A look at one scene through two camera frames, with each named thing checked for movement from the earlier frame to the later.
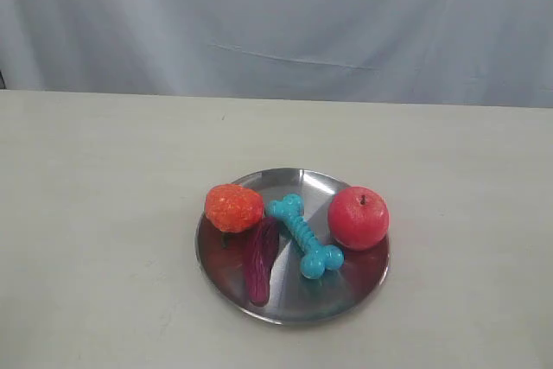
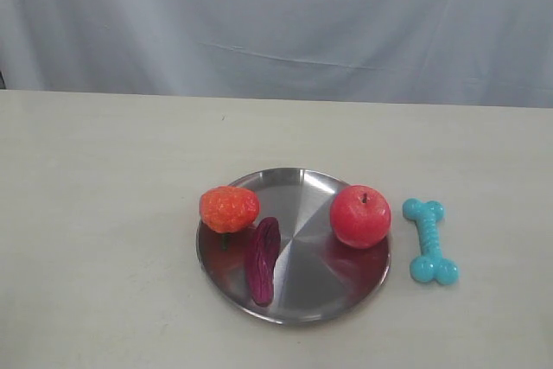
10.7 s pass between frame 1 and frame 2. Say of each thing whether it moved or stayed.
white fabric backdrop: stayed
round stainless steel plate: stayed
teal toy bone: moved
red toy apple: stayed
